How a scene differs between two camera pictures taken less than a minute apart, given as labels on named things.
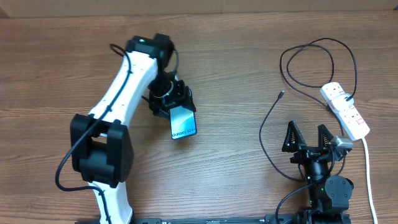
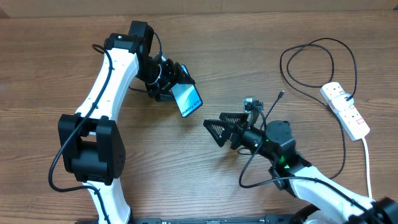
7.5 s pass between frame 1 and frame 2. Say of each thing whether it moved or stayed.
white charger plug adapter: stayed
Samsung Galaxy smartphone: moved
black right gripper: moved
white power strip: stayed
